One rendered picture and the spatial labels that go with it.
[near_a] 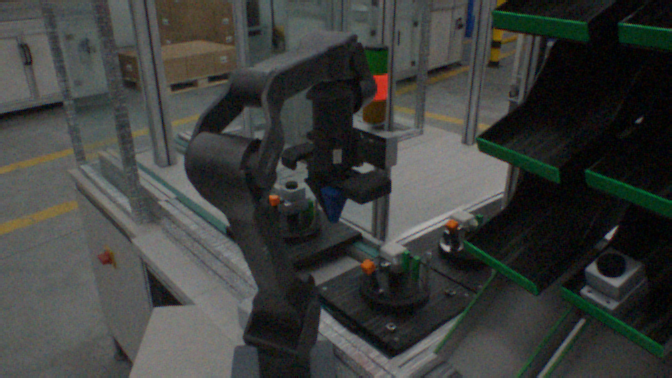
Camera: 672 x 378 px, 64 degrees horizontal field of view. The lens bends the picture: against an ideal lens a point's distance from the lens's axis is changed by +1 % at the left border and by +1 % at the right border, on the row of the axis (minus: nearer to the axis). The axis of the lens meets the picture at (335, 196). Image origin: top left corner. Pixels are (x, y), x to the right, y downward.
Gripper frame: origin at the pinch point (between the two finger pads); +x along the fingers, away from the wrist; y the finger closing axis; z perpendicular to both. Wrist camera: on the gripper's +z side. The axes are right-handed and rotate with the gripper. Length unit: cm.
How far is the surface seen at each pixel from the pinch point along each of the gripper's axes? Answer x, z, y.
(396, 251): 26.9, 28.9, 13.1
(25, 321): 126, -28, 191
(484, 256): 5.0, 11.5, -19.3
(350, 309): 28.6, 9.3, 6.3
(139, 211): 36, -1, 87
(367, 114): -1.8, 29.3, 23.5
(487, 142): -11.3, 12.0, -17.1
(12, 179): 128, 6, 377
